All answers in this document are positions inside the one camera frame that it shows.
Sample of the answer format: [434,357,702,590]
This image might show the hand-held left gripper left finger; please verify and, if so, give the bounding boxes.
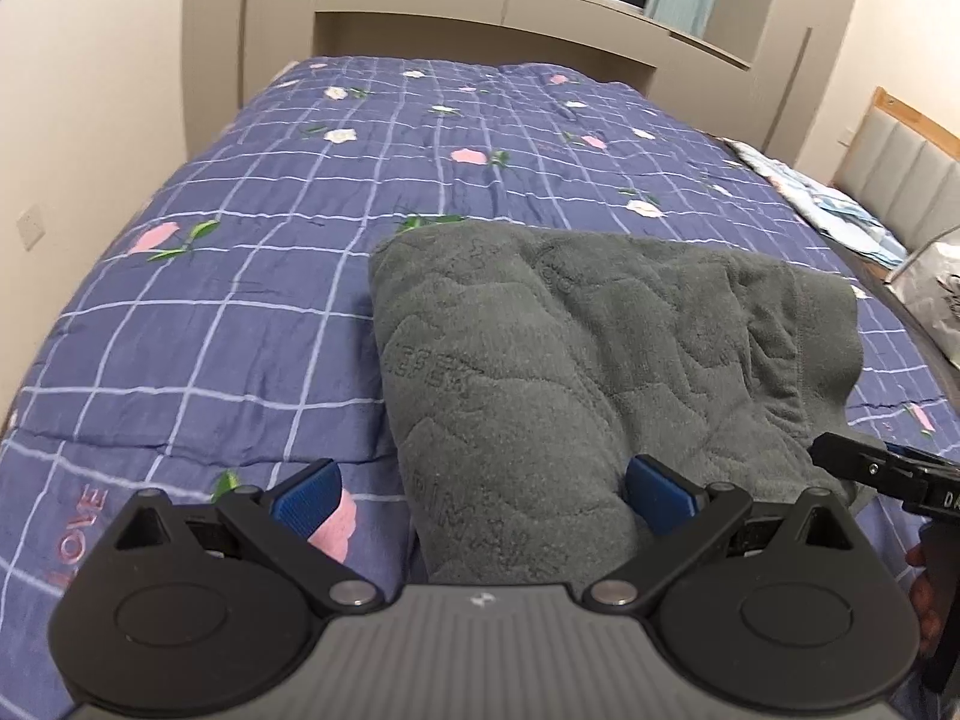
[112,459,385,620]

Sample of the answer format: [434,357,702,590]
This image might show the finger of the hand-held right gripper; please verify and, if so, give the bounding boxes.
[810,433,931,515]
[885,445,960,475]

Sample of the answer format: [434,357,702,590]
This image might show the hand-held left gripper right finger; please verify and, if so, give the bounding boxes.
[585,455,872,614]

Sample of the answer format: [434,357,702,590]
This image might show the grey quilted fleece pants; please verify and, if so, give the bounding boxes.
[369,223,878,586]

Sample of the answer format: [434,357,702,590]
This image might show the person's right hand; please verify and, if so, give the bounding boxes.
[906,544,940,653]

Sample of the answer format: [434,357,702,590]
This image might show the white plastic bag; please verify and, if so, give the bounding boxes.
[885,225,960,368]

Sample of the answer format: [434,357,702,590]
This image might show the blue checked floral quilt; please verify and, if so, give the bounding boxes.
[0,55,960,720]

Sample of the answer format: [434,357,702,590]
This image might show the light blue patterned cloth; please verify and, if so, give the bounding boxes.
[724,139,905,267]

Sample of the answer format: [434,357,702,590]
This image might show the padded wooden headboard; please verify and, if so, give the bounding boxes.
[832,88,960,256]

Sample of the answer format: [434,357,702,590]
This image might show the beige wardrobe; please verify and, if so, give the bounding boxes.
[184,0,323,166]
[750,0,860,166]

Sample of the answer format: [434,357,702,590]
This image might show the white wall socket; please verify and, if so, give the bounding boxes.
[16,204,47,252]

